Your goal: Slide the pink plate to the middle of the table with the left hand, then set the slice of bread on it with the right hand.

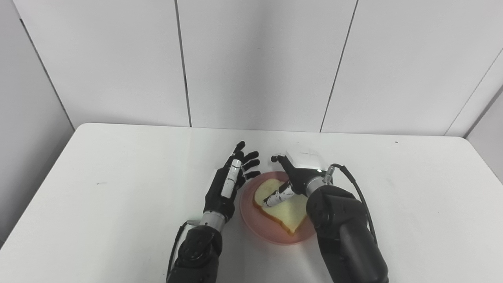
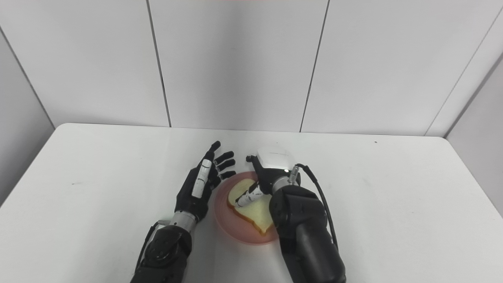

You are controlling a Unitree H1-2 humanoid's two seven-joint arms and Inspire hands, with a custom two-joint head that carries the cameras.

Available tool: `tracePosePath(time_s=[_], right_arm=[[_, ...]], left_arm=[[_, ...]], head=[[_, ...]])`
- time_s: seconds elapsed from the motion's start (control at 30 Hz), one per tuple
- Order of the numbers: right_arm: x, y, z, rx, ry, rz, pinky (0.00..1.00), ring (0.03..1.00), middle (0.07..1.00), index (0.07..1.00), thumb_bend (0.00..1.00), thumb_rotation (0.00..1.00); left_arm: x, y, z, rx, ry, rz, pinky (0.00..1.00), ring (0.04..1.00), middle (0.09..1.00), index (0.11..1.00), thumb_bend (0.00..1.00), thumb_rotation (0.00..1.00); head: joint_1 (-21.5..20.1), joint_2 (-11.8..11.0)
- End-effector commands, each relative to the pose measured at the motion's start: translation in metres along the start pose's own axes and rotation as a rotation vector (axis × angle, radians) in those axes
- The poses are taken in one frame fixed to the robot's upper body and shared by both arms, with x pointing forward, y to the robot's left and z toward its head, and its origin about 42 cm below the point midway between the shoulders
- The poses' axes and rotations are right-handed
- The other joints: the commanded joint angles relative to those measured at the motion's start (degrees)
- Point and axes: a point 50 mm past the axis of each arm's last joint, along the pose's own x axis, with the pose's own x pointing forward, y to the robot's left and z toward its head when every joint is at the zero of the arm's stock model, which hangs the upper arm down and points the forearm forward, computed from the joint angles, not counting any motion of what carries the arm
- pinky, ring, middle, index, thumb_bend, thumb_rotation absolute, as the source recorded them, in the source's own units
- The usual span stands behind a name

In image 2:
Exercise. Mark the pink round plate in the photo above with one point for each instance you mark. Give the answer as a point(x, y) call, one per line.
point(224, 212)

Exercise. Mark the slice of white bread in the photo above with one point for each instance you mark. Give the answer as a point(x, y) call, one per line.
point(251, 210)

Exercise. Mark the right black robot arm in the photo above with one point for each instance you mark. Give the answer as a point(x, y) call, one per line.
point(304, 236)

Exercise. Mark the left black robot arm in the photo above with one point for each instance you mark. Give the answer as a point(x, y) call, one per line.
point(167, 251)

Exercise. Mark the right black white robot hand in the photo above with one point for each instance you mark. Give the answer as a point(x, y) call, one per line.
point(271, 171)

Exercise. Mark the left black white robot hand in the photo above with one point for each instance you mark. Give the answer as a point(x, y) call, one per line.
point(200, 186)

